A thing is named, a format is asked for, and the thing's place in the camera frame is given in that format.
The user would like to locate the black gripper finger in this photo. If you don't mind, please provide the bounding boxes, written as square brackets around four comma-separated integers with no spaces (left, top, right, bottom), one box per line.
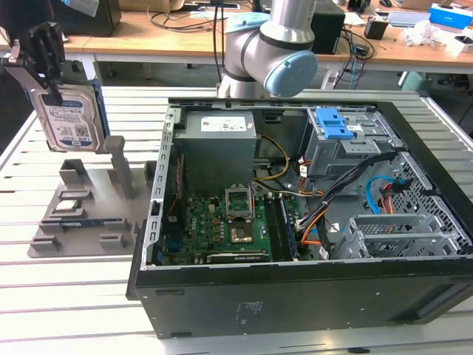
[31,21,66,108]

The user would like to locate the hard disk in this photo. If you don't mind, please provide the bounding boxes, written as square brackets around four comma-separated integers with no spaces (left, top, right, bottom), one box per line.
[28,78,112,155]

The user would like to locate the grey metal disk bay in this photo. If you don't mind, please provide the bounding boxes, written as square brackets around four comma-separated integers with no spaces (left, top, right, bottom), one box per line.
[334,212,473,260]

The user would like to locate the wooden top office desk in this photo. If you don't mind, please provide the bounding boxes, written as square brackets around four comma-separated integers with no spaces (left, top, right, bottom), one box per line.
[0,31,98,87]
[83,0,473,81]

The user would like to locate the large black box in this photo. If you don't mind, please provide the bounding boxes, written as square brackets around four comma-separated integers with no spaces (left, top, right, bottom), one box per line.
[55,0,123,38]

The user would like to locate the grey parts rack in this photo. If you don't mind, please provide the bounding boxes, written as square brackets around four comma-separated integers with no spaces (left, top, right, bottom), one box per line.
[27,135,157,259]

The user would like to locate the spare blue RAM stick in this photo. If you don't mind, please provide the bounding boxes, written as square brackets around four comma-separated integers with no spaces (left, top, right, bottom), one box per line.
[58,220,105,229]

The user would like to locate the grey power supply unit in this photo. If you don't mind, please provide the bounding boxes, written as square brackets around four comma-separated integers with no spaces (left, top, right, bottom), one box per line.
[173,110,258,197]

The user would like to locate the green motherboard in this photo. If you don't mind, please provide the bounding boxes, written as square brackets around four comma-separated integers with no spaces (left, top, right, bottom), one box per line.
[162,194,307,266]

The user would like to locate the CPU socket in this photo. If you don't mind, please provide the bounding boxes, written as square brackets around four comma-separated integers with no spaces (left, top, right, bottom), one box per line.
[224,186,256,223]

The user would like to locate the black graphics card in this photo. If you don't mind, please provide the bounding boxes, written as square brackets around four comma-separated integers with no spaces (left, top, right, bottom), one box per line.
[206,251,270,264]

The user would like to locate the black desktop tower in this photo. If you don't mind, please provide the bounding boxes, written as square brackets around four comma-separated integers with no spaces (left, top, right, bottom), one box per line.
[312,5,347,55]

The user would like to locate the white power strip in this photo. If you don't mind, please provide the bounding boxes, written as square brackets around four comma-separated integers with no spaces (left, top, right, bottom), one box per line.
[320,71,341,90]

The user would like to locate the installed blue RAM stick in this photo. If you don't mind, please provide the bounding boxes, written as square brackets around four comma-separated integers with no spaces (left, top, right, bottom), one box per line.
[279,197,299,259]

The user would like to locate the grey drive cage blue latch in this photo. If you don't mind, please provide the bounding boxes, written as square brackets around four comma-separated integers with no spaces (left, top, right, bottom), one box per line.
[304,106,404,179]

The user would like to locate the small black cube box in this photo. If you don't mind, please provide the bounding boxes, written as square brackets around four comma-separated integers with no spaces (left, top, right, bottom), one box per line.
[364,18,389,41]

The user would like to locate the black open PC case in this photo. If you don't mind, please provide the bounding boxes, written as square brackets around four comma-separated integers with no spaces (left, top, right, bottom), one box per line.
[125,96,473,339]

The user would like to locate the pale green bin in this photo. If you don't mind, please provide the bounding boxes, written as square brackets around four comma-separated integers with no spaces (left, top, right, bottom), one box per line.
[400,71,432,92]

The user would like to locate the crumpled clear plastic bag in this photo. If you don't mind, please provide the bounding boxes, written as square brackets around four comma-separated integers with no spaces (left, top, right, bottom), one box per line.
[401,18,446,48]

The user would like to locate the blue and white carton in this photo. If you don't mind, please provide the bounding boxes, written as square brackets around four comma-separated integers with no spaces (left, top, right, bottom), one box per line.
[428,2,473,30]

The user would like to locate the white box black inlay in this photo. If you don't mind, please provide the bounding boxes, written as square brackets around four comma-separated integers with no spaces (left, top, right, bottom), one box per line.
[446,34,473,55]

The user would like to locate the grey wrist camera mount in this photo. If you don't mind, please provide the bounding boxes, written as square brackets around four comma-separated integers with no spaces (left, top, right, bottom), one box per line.
[0,39,42,92]

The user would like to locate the thin red wire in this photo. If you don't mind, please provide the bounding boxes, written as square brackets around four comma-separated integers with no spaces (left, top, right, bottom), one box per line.
[164,155,186,220]

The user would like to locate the yellow and black power wires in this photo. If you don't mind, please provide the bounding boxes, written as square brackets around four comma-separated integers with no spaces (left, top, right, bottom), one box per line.
[253,135,290,183]

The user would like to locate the multicolour wires with white tag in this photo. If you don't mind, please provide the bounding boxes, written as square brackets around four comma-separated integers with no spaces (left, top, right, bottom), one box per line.
[297,157,327,200]

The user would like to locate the orange and yellow power wires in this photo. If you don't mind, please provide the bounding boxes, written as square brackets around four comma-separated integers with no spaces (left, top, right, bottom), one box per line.
[299,206,327,248]

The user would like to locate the black wire bundle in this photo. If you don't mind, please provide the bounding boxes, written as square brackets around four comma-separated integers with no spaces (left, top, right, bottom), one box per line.
[295,153,393,231]

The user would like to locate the blue data wire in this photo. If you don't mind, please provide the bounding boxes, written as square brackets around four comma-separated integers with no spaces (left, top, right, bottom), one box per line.
[364,175,403,215]

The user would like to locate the orange data wire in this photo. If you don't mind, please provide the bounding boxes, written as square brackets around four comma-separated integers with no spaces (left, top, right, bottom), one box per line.
[378,186,395,214]

